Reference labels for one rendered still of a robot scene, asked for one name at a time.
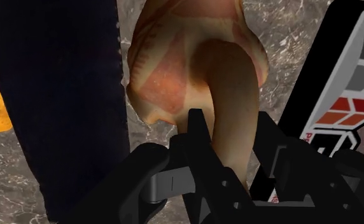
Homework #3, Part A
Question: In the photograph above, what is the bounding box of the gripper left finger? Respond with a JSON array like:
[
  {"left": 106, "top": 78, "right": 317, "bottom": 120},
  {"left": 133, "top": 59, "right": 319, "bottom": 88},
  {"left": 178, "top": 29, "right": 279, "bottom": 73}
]
[{"left": 60, "top": 108, "right": 255, "bottom": 224}]

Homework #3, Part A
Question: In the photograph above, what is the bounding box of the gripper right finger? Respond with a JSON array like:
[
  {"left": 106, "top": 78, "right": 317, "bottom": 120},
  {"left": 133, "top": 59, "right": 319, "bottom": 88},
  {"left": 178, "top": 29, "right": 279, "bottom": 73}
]
[{"left": 252, "top": 111, "right": 364, "bottom": 224}]

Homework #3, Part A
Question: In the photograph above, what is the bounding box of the tan and red mushroom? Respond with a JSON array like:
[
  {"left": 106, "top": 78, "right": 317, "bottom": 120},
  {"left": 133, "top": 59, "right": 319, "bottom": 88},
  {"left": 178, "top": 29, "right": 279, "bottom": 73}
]
[{"left": 126, "top": 0, "right": 270, "bottom": 193}]

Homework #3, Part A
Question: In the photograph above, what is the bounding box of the black box with red print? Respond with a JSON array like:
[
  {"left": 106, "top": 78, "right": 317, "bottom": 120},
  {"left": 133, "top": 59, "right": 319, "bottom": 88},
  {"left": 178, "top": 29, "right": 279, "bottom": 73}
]
[{"left": 249, "top": 0, "right": 364, "bottom": 204}]

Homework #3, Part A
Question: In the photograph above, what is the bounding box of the dark blue tall container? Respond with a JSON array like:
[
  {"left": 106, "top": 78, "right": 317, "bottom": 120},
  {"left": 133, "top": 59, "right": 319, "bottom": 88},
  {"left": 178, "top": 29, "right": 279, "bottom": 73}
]
[{"left": 0, "top": 0, "right": 132, "bottom": 223}]

